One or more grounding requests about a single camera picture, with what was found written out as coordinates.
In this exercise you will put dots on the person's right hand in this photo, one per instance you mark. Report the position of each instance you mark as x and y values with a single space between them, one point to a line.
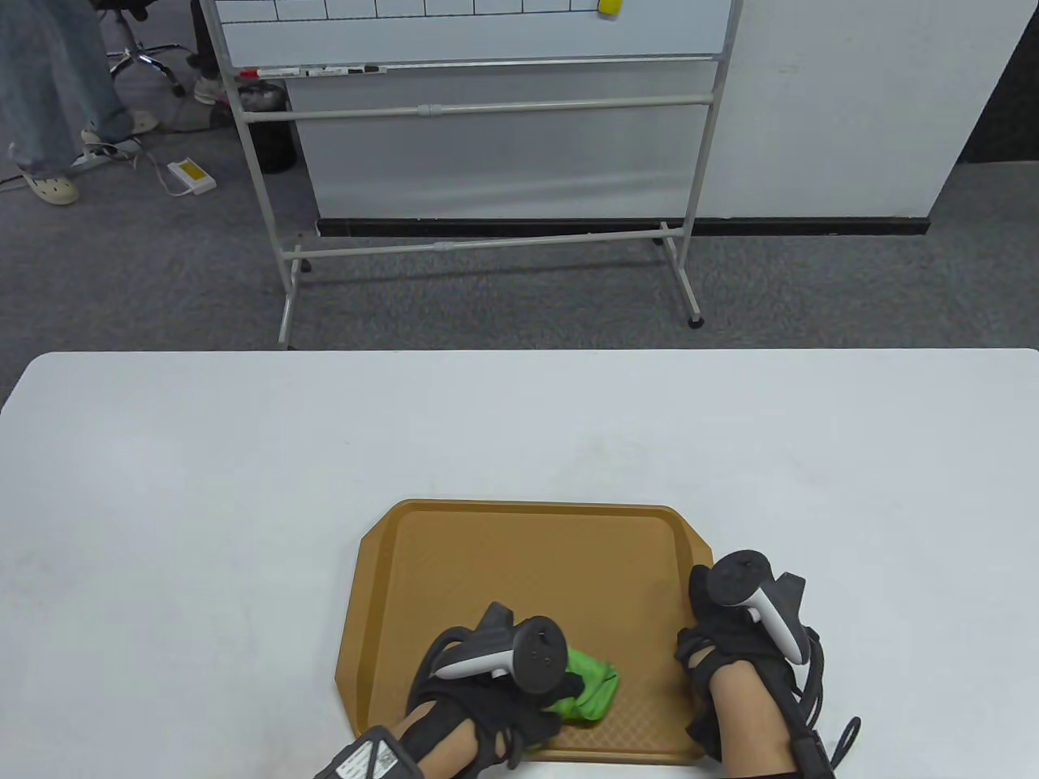
722 641

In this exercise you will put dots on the person's left hand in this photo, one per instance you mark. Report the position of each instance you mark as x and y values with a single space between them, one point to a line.
495 706

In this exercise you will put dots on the green square towel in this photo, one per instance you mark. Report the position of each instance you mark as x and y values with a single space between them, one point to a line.
592 686

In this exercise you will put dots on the brown plastic food tray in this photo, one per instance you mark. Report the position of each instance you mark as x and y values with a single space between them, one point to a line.
519 568

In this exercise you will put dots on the person's left forearm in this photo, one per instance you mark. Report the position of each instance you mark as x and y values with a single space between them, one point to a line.
450 742

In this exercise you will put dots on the person's right forearm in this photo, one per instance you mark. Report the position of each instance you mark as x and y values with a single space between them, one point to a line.
751 722

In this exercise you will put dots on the grey right hand controller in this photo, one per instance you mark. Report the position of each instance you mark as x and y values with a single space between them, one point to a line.
743 580

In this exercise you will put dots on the grey hand controller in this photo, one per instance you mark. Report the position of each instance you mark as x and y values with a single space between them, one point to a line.
536 653
743 580

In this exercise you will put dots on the grey left hand controller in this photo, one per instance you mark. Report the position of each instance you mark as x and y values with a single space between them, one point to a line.
536 653

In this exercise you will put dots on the white and yellow adapter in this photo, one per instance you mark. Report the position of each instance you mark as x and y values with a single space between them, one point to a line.
192 176

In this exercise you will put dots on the black trash bin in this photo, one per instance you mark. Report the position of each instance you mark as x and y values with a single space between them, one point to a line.
272 138

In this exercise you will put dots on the yellow whiteboard magnet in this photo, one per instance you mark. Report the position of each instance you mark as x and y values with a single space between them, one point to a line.
609 7

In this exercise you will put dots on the rolling whiteboard on metal stand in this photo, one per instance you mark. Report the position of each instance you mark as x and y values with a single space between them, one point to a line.
487 36

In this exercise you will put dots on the white power strip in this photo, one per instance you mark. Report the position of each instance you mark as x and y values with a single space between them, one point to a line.
122 148

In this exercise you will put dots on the red whiteboard marker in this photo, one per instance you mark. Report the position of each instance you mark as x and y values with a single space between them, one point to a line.
272 73

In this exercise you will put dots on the black office chair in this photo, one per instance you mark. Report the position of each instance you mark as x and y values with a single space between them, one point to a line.
146 53

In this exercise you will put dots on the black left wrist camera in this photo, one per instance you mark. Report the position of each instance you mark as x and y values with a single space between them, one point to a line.
365 759

